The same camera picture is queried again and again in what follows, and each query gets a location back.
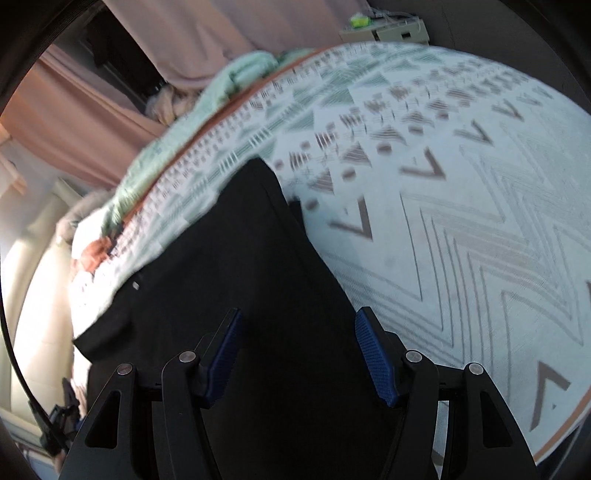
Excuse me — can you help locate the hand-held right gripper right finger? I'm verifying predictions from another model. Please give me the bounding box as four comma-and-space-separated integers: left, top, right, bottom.
355, 307, 541, 480

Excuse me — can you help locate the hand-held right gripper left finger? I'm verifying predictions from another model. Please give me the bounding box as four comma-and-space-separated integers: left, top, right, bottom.
59, 308, 244, 480

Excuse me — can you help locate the black garment with yellow print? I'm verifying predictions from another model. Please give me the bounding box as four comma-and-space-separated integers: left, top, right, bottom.
73, 157, 403, 480

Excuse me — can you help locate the pale pink clothes pile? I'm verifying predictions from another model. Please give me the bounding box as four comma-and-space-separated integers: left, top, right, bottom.
147, 84, 205, 126

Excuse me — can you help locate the white geometric patterned blanket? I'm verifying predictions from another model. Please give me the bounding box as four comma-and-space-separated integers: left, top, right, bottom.
69, 41, 591, 464

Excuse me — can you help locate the orange cloth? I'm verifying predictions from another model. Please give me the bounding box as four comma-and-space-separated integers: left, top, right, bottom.
78, 236, 117, 274

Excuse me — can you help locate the beige pillow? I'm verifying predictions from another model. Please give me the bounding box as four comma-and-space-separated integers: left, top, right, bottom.
55, 190, 118, 243

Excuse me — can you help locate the cream headboard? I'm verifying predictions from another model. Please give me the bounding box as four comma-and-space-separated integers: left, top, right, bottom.
0, 179, 95, 416

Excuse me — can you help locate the mint green duvet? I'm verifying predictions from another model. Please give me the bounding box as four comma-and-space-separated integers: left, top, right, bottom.
99, 48, 324, 232

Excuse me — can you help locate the pink curtain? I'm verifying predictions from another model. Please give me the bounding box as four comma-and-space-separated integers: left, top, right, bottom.
102, 0, 372, 94
0, 45, 172, 191

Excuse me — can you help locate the beige nightstand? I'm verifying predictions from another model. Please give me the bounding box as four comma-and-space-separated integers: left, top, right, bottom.
339, 15, 431, 45

